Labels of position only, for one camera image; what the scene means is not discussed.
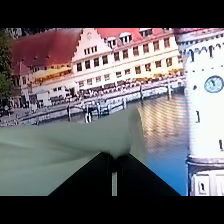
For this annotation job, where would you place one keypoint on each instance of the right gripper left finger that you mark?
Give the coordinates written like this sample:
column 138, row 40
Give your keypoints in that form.
column 90, row 180

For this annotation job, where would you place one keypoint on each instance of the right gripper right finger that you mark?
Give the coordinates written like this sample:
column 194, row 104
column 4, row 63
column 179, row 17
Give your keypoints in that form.
column 140, row 181

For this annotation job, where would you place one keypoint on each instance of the pale green garment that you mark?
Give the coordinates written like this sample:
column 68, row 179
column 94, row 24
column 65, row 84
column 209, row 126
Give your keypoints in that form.
column 50, row 150

